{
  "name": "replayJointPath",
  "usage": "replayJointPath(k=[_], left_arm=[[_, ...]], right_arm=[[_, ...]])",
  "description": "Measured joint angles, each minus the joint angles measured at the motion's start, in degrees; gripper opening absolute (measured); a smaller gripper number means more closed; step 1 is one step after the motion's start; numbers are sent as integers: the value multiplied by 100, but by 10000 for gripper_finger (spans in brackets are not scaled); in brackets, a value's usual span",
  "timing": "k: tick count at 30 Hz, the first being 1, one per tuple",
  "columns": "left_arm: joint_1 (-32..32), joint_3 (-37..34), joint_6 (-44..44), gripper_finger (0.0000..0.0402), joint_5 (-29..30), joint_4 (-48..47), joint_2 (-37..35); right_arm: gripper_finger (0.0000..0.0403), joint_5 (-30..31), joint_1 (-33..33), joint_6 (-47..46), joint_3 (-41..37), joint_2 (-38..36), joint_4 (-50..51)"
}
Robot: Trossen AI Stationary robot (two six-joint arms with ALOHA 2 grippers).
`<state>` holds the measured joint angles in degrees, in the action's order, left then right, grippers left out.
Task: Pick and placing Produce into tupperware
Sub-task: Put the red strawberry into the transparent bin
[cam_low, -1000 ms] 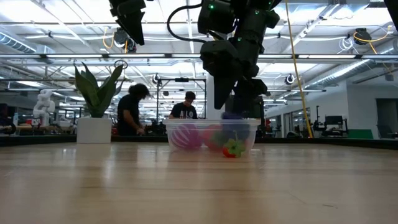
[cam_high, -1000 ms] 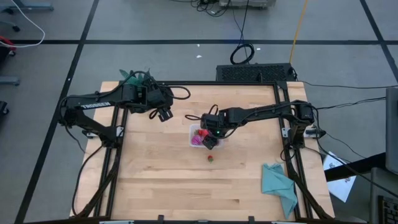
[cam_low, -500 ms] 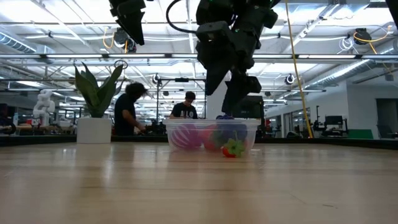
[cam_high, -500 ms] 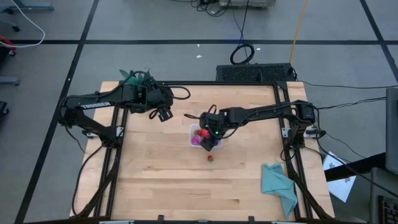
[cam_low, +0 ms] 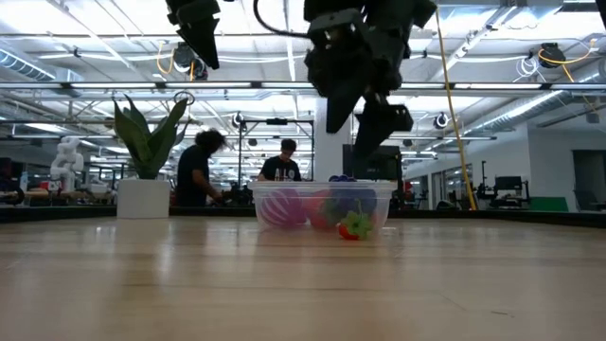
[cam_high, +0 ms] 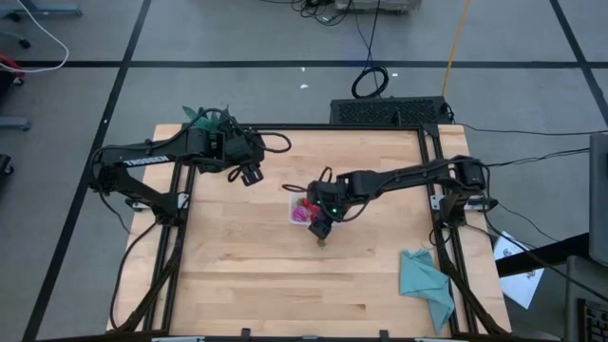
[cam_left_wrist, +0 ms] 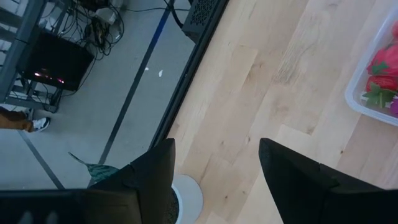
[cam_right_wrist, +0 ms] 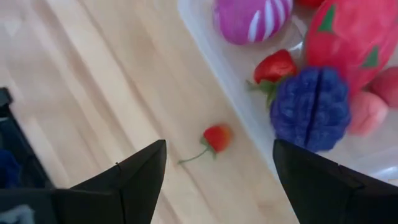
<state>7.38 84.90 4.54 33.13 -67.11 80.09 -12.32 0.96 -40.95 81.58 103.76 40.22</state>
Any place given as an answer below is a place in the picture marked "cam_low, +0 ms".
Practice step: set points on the long ceiling light bar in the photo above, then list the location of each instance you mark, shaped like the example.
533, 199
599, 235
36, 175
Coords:
208, 85

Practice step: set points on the pink striped toy onion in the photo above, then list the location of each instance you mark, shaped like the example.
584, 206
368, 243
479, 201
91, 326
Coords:
281, 208

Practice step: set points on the person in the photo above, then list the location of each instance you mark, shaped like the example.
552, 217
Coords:
191, 175
281, 170

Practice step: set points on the cluttered workbench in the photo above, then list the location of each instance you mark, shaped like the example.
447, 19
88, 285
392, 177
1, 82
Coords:
94, 189

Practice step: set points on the green artificial plant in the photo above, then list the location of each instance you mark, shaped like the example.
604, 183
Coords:
147, 147

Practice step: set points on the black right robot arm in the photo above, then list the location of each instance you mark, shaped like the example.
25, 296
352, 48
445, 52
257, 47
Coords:
402, 12

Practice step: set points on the white building column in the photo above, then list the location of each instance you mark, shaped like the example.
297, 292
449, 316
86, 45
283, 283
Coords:
331, 161

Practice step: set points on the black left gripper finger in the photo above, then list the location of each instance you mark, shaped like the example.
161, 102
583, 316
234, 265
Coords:
208, 42

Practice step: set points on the red toy strawberry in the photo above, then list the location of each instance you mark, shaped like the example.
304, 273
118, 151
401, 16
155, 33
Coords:
355, 226

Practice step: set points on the clear plastic tupperware container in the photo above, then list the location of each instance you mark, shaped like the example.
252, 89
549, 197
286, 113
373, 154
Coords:
265, 187

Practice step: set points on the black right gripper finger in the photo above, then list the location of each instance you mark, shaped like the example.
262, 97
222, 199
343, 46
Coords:
383, 123
341, 109

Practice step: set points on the red toy bell pepper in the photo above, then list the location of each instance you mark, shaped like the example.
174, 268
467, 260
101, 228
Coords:
318, 208

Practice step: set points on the black aluminium table frame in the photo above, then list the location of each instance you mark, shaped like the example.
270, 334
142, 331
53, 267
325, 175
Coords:
473, 215

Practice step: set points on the black perforated equipment box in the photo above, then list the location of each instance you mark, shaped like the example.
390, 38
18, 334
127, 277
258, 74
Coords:
386, 168

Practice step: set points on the black monitor on stand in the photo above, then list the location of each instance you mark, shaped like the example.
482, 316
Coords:
509, 183

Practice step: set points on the silver ventilation duct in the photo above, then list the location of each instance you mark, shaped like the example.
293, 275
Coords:
23, 66
511, 116

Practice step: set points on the black metal frame rig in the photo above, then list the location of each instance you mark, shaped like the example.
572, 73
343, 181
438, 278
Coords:
277, 121

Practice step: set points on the green board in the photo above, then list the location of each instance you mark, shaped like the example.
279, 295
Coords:
549, 204

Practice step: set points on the purple toy grapes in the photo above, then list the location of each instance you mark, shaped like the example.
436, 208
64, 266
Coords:
355, 201

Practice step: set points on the white plant pot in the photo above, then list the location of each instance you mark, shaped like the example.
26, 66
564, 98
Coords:
142, 199

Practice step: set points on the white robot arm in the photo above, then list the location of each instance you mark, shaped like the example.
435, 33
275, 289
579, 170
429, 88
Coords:
66, 163

